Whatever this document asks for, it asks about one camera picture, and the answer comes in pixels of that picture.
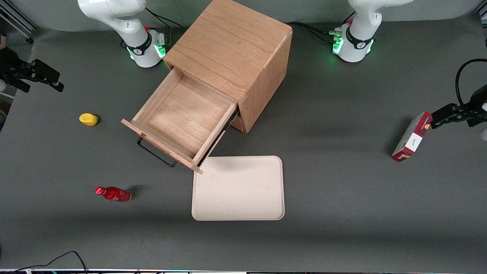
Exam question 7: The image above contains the black hex key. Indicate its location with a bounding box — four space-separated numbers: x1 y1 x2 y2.
137 137 178 168

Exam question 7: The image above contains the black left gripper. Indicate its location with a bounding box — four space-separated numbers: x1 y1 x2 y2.
431 84 487 130

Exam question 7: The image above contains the looped black cable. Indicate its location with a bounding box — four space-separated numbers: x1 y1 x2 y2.
455 58 487 108

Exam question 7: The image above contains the black base cable bundle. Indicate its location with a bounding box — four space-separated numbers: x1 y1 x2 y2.
287 22 341 43
146 7 183 43

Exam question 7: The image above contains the beige plastic tray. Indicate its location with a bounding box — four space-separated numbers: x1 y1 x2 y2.
191 155 285 221

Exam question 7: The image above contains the red and white carton box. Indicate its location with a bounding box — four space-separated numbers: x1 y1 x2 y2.
391 111 433 163

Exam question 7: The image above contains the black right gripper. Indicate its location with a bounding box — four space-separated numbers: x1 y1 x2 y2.
0 48 64 93

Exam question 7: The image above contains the thin black cable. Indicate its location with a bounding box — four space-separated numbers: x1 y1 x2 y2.
11 251 89 274

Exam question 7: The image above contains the wooden tool holder block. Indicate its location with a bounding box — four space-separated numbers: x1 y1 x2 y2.
121 67 239 175

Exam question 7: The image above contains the red bottle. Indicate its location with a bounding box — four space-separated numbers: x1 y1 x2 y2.
95 186 132 202

